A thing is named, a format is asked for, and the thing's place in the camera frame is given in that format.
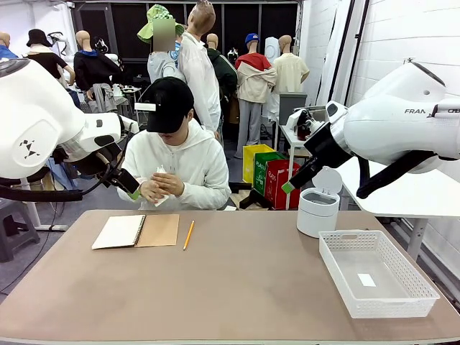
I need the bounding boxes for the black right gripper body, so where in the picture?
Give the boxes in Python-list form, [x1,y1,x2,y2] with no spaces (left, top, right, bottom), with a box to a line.
[303,121,355,170]

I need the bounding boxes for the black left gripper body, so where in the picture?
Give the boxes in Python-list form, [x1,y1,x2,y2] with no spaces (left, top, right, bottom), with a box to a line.
[70,142,123,179]

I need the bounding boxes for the white paper ball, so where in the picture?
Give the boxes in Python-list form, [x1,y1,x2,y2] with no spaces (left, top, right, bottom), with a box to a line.
[145,165,170,208]

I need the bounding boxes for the spiral notebook brown cover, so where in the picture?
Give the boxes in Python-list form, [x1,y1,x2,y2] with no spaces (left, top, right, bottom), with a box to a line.
[91,213,180,251]

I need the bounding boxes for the yellow pencil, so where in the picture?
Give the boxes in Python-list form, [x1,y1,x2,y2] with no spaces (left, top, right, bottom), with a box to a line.
[183,220,196,252]

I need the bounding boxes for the person's left forearm white sleeve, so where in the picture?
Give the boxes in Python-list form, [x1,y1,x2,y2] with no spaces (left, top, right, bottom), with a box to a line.
[181,179,231,209]

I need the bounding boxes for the person's right forearm white sleeve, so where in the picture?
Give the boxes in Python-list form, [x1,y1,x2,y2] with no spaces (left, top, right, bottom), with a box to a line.
[116,174,150,204]

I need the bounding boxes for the person's right hand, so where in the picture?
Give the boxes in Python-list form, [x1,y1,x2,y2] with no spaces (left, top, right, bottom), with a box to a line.
[138,178,162,203]

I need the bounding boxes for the person's left hand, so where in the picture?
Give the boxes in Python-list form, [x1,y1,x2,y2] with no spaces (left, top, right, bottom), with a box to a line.
[150,172,185,198]

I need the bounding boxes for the jar of dark liquid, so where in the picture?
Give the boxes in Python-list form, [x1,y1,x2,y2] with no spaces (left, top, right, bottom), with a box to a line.
[296,121,313,142]

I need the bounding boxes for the red recycling bin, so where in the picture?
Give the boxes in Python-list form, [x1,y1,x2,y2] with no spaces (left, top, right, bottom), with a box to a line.
[264,159,302,211]

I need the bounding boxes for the blue cloth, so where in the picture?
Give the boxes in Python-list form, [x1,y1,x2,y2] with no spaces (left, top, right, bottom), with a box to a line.
[45,157,78,191]

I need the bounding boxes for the small white side table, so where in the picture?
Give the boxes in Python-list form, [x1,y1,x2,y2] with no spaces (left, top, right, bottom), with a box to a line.
[278,124,313,211]

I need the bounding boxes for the green recycling bin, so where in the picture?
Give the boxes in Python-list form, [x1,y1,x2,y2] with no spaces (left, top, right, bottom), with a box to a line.
[253,151,288,197]

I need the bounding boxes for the white round trash bin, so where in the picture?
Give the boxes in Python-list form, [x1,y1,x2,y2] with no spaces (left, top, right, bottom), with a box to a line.
[296,167,344,239]

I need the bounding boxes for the grey cabinet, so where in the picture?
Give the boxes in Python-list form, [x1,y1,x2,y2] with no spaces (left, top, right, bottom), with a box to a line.
[278,92,308,126]

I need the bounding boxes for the yellow recycling bin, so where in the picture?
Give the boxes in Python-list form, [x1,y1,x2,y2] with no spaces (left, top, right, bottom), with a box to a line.
[242,144,276,184]

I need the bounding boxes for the black chair base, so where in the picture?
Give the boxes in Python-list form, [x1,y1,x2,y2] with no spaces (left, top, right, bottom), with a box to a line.
[229,181,272,211]

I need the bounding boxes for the person in white hoodie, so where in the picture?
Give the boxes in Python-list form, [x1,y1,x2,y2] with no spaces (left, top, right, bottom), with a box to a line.
[118,118,231,211]

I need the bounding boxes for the mannequin in cream shirt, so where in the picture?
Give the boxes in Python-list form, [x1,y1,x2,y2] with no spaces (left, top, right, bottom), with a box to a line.
[272,34,311,95]

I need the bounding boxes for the background table with items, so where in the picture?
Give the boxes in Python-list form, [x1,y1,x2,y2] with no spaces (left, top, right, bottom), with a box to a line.
[120,85,144,123]

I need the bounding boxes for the grey plastic stool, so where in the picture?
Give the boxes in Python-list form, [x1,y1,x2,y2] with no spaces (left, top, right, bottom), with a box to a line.
[0,198,41,263]

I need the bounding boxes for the black baseball cap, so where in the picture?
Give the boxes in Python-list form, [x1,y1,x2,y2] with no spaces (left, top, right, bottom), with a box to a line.
[145,76,195,134]

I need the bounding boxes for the mannequin in black hoodie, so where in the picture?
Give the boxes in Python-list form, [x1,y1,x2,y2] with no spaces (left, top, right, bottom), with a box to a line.
[73,30,125,112]

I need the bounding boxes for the mannequin in red beige jacket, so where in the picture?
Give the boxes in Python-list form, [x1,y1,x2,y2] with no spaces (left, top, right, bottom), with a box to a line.
[234,32,277,160]

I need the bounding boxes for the large white table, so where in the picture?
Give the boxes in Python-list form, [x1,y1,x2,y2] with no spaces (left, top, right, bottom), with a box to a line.
[333,157,460,262]

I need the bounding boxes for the mannequin in black top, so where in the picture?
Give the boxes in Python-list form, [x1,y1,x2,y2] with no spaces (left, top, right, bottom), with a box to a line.
[27,42,76,87]

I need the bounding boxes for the mannequin in grey vest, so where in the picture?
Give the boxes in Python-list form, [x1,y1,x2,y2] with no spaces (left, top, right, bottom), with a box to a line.
[147,17,190,83]

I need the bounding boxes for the mannequin in dark green jacket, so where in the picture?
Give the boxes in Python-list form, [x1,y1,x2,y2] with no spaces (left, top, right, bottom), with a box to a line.
[206,33,239,125]

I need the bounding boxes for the tall mannequin white shirt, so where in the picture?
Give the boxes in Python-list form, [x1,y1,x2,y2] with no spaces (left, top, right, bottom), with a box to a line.
[178,0,223,144]

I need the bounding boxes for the black bucket hat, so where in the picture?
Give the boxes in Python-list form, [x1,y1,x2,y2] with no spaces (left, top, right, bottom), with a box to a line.
[26,28,53,48]

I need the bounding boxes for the mannequin in blue shirt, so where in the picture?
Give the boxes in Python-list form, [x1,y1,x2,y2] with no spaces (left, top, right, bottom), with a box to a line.
[0,31,19,60]

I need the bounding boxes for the white perforated plastic basket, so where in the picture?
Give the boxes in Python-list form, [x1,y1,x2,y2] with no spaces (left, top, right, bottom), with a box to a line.
[318,229,441,319]

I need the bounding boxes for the green checked sun hat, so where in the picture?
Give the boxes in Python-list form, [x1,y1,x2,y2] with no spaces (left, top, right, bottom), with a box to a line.
[137,4,185,45]

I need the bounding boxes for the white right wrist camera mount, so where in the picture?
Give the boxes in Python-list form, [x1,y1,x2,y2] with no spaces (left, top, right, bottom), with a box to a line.
[285,106,326,142]

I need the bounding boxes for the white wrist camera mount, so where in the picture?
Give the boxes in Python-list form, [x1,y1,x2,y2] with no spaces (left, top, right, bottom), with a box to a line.
[285,106,326,142]
[118,114,140,136]

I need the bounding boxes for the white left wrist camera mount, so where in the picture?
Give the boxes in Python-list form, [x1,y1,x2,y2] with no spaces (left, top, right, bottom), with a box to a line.
[118,114,140,136]

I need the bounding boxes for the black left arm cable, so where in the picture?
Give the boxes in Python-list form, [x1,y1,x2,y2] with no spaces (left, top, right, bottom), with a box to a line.
[0,121,132,203]

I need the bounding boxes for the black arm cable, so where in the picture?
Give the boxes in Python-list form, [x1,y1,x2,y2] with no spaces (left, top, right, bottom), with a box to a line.
[355,150,438,201]
[0,121,132,203]

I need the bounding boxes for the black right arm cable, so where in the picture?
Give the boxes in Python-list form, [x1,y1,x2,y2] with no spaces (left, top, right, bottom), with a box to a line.
[355,150,438,201]

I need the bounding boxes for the white table leg frame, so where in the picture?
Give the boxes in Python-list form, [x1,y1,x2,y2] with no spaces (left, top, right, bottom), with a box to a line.
[19,178,69,232]

